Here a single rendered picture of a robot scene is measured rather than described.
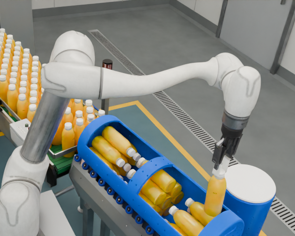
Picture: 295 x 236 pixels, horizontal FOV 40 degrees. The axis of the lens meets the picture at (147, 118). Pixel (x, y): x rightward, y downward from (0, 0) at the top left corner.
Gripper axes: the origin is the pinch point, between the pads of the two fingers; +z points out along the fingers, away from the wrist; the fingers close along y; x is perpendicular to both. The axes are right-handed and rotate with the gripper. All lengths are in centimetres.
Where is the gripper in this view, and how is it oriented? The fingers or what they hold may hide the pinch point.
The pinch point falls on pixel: (221, 166)
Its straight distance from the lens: 157.7
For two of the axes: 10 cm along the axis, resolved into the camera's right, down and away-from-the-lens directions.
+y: 7.5, -3.1, 5.8
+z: -1.1, 8.1, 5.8
